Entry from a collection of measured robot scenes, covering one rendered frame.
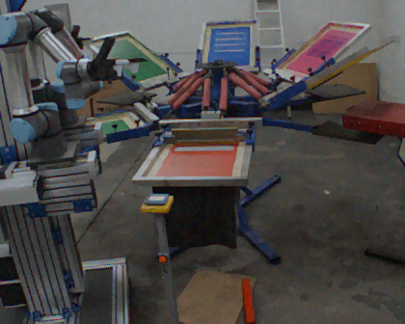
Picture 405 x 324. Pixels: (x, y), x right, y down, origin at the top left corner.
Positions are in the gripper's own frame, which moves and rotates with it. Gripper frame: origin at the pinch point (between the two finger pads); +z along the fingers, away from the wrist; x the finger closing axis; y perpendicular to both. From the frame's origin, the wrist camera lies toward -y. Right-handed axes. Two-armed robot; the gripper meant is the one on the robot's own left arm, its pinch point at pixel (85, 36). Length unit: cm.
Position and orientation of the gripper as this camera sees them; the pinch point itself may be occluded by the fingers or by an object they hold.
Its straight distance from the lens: 310.1
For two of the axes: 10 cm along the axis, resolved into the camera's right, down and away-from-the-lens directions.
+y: -0.6, 9.2, 3.9
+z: 2.6, -3.7, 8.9
